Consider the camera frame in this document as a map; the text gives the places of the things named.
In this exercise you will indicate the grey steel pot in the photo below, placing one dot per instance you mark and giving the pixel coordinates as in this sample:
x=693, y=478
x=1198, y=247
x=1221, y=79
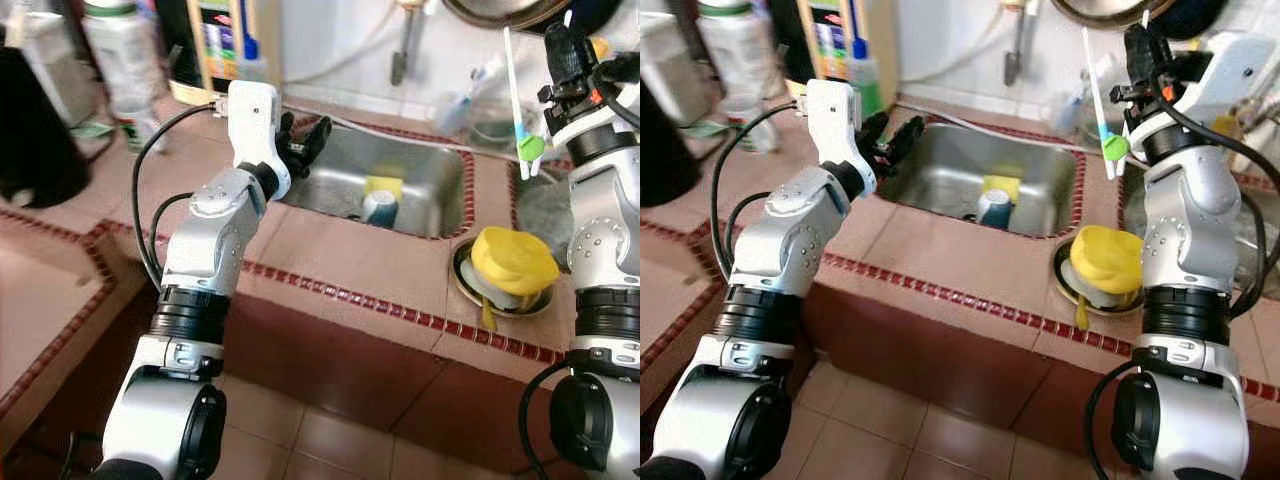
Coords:
x=665, y=50
x=55, y=60

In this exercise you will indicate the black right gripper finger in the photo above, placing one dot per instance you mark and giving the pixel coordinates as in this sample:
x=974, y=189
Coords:
x=586, y=62
x=559, y=55
x=1163, y=62
x=1136, y=55

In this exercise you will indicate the yellow sponge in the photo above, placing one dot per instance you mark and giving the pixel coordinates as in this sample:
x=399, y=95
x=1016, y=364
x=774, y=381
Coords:
x=1003, y=186
x=385, y=186

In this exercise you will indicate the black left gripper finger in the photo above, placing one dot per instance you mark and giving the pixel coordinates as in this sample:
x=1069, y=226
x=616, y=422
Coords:
x=287, y=133
x=873, y=133
x=315, y=145
x=901, y=145

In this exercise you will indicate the round steel dish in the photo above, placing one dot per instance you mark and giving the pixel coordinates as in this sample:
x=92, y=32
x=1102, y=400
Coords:
x=465, y=285
x=1060, y=280

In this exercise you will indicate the clear measuring jug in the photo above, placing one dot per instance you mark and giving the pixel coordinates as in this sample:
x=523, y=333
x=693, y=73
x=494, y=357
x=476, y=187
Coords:
x=1092, y=125
x=495, y=125

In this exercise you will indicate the beige water ionizer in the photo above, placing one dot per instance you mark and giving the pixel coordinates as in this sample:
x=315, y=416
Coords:
x=225, y=50
x=835, y=45

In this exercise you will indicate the small white bowl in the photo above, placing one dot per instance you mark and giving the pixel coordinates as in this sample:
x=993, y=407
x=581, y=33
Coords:
x=505, y=298
x=1100, y=298

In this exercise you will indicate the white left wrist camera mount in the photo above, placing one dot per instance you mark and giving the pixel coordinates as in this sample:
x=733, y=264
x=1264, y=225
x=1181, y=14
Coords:
x=832, y=120
x=252, y=120

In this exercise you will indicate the clear toothbrush cup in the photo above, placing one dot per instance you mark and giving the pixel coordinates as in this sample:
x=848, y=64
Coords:
x=1065, y=115
x=455, y=115

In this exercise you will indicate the blue toothbrush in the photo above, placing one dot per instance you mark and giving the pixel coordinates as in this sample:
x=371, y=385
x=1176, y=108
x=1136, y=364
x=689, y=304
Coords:
x=1080, y=85
x=475, y=85

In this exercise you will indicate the green paper note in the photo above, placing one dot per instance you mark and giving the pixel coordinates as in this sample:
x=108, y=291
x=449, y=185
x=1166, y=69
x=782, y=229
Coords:
x=708, y=130
x=92, y=130

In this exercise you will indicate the hanging steel pan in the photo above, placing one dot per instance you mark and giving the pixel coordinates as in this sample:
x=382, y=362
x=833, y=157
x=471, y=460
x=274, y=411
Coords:
x=500, y=10
x=1110, y=10

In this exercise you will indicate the maroon cabinet door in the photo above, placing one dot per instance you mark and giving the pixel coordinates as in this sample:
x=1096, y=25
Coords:
x=920, y=350
x=330, y=350

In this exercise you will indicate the blue plastic mug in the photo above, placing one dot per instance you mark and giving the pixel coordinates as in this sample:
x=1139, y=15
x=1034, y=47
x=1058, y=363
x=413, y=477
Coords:
x=994, y=208
x=378, y=208

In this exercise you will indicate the yellow plastic bowl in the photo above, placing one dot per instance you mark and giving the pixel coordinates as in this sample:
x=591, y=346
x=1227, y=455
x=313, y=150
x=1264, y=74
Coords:
x=1105, y=255
x=515, y=258

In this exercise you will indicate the green dish soap bottle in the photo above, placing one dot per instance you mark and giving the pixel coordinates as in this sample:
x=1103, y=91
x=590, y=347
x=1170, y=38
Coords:
x=870, y=95
x=250, y=48

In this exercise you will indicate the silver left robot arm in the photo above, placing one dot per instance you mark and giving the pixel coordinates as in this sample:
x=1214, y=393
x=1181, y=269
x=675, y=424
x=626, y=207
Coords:
x=790, y=230
x=210, y=230

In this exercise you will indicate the large white jug green cap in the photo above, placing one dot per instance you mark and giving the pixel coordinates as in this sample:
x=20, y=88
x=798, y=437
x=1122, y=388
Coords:
x=740, y=50
x=125, y=60

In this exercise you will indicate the black kettle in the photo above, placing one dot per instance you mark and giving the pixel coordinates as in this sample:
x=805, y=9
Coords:
x=665, y=150
x=40, y=140

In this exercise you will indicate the yellow plastic spoon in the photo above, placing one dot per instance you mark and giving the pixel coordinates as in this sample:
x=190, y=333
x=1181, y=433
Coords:
x=488, y=318
x=1082, y=318

